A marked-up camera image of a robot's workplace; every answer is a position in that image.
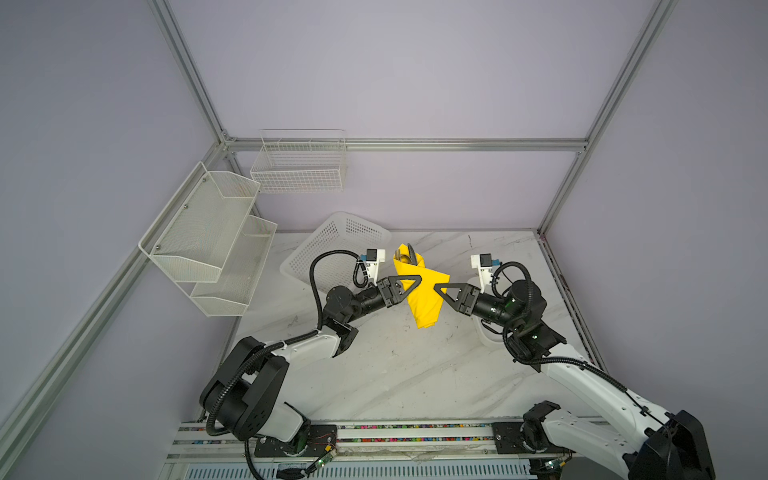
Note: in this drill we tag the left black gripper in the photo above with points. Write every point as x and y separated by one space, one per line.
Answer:
391 294

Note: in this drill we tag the aluminium front mounting rail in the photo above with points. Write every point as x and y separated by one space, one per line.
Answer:
397 449

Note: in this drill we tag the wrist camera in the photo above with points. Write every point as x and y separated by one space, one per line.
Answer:
370 263
484 264

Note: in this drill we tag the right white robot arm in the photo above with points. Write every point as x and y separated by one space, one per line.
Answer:
642 440

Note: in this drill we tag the aluminium cage frame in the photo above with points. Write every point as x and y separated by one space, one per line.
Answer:
107 105

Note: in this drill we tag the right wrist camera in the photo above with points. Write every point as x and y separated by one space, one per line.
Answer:
484 264

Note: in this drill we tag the white wire wall basket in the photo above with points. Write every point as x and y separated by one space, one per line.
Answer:
301 161

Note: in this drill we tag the white rectangular plastic tray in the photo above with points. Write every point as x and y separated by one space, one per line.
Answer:
490 338

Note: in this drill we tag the white two-tier mesh shelf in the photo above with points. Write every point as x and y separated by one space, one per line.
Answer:
210 243

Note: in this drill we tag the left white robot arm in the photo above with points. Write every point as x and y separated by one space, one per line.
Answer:
243 396

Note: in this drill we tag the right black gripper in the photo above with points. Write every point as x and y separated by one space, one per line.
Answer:
466 308

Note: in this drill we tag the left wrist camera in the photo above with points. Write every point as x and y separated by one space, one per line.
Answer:
370 263

